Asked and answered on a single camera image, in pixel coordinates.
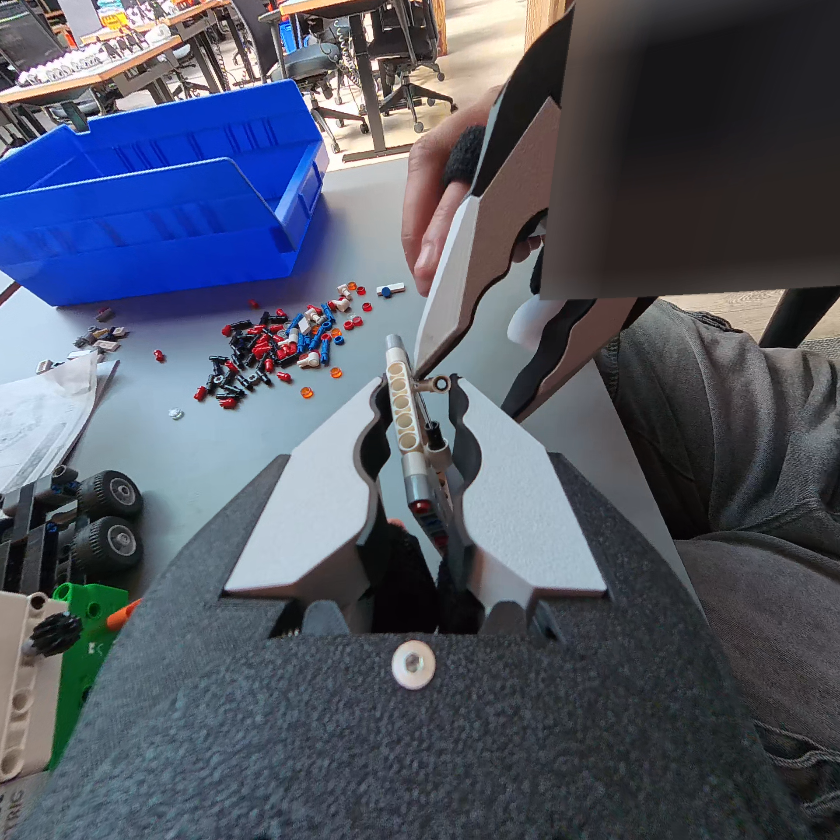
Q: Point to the white green lego truck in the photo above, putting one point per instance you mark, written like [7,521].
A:
[19,656]

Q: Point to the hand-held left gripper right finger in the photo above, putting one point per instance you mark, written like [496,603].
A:
[525,518]

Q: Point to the wooden office desk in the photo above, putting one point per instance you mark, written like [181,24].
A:
[366,85]
[98,69]

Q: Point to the person's grey trousers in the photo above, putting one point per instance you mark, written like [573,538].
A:
[754,459]

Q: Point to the black desk leg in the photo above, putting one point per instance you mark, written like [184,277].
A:
[797,318]

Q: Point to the blue plastic bin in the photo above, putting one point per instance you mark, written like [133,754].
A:
[164,216]

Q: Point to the person's right hand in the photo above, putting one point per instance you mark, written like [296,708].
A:
[423,210]

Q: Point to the lego instruction booklet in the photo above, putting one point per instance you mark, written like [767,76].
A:
[39,420]

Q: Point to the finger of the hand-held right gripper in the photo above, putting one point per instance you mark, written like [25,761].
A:
[512,190]
[590,334]

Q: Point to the black office chair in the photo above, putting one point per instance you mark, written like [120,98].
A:
[410,52]

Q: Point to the grey office chair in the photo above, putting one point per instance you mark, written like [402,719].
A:
[308,62]

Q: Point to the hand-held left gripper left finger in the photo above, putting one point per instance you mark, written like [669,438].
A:
[308,518]

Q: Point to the white grey lego panel assembly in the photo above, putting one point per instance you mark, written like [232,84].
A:
[401,407]

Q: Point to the pile of small grey tiles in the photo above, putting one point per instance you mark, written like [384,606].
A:
[106,333]

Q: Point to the pile of small lego pins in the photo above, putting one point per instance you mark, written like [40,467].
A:
[262,344]

